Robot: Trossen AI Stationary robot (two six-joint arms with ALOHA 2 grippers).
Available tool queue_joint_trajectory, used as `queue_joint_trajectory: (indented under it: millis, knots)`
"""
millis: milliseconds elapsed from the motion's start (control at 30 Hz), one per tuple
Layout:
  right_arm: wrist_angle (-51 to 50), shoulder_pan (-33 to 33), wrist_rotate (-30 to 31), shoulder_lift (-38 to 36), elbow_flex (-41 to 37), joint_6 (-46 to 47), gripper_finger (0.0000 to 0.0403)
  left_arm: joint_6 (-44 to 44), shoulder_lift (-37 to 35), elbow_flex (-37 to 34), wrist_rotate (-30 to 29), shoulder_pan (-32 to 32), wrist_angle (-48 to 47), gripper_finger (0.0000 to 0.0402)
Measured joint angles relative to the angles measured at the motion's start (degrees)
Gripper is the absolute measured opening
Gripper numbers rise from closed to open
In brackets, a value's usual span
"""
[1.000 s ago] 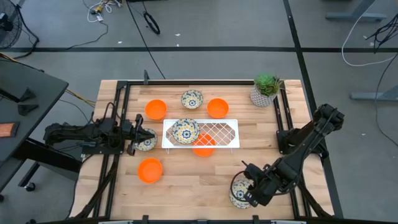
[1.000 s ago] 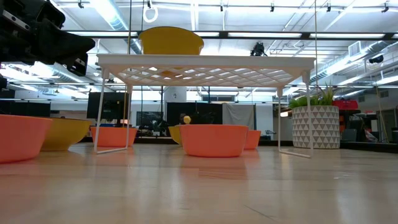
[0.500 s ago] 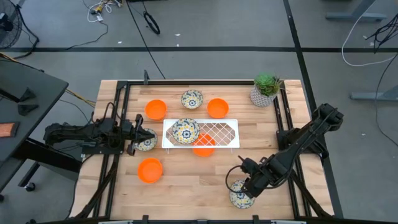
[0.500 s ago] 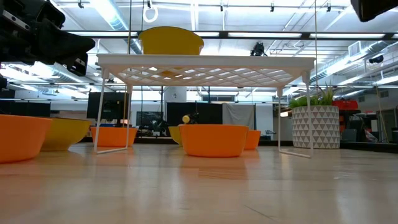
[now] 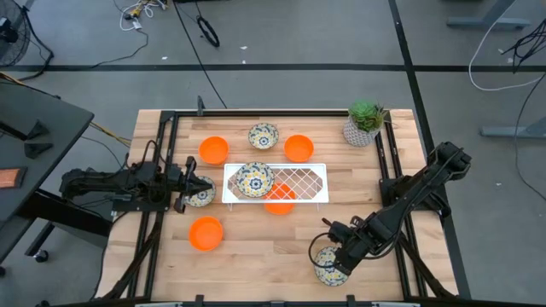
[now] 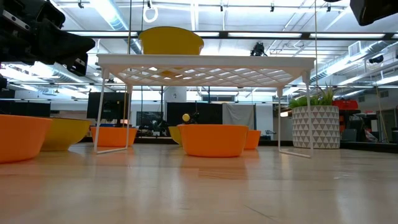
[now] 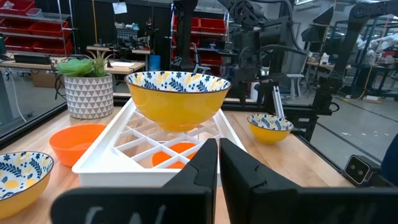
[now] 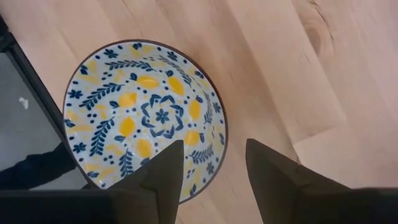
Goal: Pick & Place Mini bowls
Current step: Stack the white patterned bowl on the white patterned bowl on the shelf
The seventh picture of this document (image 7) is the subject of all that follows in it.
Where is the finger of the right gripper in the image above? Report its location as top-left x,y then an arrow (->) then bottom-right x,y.
258,81 -> 275,106
236,71 -> 250,104

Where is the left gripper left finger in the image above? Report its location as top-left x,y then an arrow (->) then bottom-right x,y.
50,138 -> 218,224

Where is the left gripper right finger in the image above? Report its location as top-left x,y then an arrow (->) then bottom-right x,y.
219,138 -> 398,224

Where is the orange plate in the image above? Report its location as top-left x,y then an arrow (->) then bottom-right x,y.
151,141 -> 200,170

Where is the yellow blue floral bowl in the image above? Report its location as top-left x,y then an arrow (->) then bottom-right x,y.
124,70 -> 232,133
0,151 -> 55,221
247,113 -> 295,145

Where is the orange plastic mini bowl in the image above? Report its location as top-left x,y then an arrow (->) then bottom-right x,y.
49,123 -> 107,168

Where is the white bin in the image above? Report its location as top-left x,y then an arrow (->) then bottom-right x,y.
249,81 -> 261,102

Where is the white office chair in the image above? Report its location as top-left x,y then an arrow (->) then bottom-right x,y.
284,49 -> 311,101

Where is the shelf rack with red bins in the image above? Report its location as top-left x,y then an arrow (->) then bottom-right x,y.
0,0 -> 75,57
170,2 -> 231,75

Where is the wooden workbench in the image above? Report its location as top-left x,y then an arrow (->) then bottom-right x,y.
86,45 -> 152,56
0,55 -> 146,75
306,52 -> 352,73

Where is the black studio softbox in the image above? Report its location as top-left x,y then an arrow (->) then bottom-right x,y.
300,5 -> 335,44

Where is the white lattice shelf rack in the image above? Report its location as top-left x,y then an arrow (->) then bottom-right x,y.
71,97 -> 248,188

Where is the blue barrel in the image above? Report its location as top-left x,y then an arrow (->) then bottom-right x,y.
148,54 -> 162,72

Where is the succulent in patterned pot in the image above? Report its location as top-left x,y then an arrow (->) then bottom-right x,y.
55,51 -> 115,120

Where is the person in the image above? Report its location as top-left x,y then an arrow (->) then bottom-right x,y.
381,133 -> 398,186

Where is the white paper sign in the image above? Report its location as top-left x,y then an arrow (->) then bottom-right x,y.
112,2 -> 128,15

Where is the cardboard box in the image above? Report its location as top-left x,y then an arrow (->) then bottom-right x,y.
30,70 -> 65,89

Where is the black laptop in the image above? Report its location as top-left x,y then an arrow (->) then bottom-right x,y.
13,54 -> 53,65

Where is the silver metal bracket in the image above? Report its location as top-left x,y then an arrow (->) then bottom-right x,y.
272,85 -> 285,125

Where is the black table-level camera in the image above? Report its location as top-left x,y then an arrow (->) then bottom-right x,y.
343,154 -> 382,188

